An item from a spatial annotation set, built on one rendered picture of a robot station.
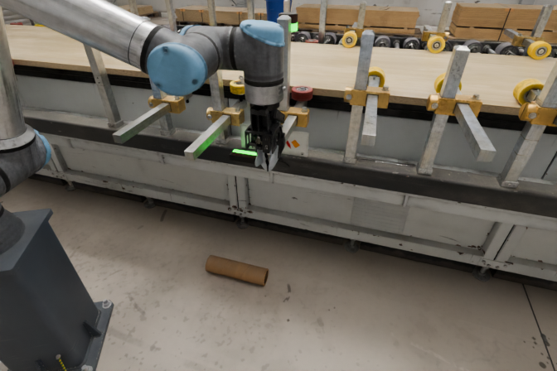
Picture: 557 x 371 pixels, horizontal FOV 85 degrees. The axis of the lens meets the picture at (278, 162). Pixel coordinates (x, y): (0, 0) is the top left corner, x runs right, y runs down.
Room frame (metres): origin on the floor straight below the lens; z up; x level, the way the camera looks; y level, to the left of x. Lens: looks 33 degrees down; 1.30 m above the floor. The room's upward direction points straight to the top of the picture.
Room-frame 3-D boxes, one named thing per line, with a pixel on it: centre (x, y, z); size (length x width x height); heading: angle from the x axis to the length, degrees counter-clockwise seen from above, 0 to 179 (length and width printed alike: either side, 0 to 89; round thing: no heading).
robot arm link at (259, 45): (0.69, 0.04, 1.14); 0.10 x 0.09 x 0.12; 81
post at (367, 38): (0.93, -0.26, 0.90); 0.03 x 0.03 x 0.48; 74
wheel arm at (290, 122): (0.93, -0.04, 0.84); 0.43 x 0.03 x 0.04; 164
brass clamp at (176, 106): (1.14, 0.44, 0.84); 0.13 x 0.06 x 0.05; 74
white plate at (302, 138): (0.99, 0.02, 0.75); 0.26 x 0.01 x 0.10; 74
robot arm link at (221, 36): (0.69, 0.15, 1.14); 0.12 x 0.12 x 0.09; 81
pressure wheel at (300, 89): (1.10, -0.09, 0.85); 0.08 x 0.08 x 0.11
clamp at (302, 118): (1.00, -0.04, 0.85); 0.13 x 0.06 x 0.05; 74
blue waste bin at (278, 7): (7.00, -0.02, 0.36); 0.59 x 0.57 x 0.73; 161
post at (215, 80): (1.07, 0.22, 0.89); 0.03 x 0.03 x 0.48; 74
